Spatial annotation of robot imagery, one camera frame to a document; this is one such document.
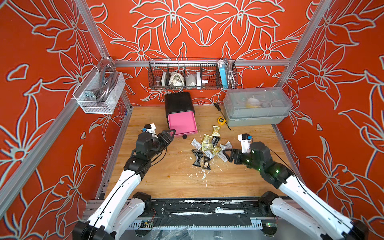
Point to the clear plastic wall bin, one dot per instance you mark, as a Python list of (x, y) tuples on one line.
[(100, 92)]

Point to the white cookie packet lower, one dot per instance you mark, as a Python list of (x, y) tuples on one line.
[(222, 156)]

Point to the white cloth in basket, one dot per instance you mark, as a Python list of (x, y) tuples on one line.
[(176, 80)]

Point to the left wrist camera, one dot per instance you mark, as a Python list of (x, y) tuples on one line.
[(149, 128)]

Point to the green cookie packet small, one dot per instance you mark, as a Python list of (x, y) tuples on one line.
[(217, 150)]

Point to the black cookie packet with picture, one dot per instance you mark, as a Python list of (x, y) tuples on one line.
[(206, 164)]

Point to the pink top drawer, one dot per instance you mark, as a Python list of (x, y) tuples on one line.
[(183, 123)]

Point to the black wire wall basket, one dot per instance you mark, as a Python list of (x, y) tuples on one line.
[(199, 74)]

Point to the white cookie packet left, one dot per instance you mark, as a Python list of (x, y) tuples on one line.
[(196, 144)]

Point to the green cookie packet large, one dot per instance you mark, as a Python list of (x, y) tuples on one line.
[(207, 147)]

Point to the green cookie packet middle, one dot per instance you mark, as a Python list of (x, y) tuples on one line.
[(207, 139)]

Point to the grey plastic storage box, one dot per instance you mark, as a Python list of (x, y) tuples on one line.
[(256, 106)]

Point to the blue box in basket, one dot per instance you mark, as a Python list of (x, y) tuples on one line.
[(222, 66)]

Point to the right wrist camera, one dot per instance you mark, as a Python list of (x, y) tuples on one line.
[(245, 140)]

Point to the black handled screwdriver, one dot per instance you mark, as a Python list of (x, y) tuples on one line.
[(220, 110)]

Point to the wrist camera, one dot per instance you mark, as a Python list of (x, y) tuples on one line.
[(245, 140), (149, 128)]

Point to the white cookie packet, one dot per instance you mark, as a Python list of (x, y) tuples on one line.
[(196, 144), (222, 156), (226, 146), (209, 154)]

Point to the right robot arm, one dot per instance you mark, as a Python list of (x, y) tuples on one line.
[(318, 219)]

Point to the black pink drawer cabinet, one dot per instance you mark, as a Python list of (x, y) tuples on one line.
[(178, 103)]

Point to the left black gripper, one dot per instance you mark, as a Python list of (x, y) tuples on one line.
[(167, 137)]

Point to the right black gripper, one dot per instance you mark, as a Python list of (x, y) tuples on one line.
[(233, 152)]

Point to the white cookie packet right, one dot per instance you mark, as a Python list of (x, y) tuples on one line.
[(226, 146)]

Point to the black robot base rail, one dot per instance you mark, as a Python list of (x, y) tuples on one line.
[(209, 213)]

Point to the white cookie packet centre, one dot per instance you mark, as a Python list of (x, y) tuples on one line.
[(209, 154)]

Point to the green cookie packet top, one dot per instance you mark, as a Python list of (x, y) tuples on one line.
[(216, 131)]

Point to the yellow tape measure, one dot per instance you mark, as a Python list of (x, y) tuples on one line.
[(221, 121)]

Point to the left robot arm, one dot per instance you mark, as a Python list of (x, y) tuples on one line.
[(121, 207)]

